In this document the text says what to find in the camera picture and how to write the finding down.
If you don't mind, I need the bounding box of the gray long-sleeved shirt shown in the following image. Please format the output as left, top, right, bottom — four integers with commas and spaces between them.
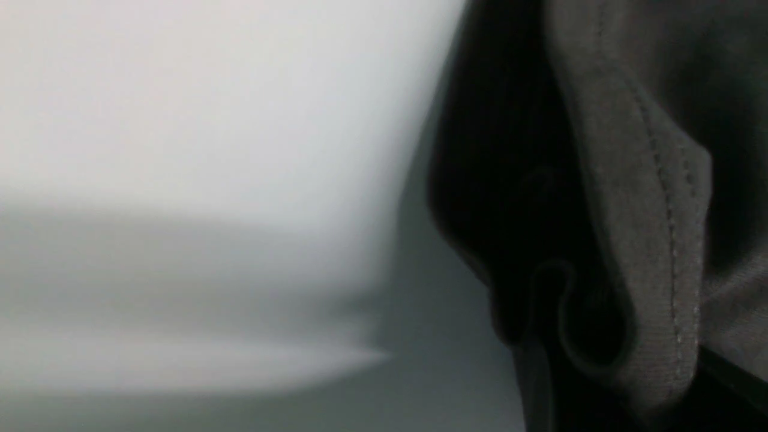
428, 1, 766, 431

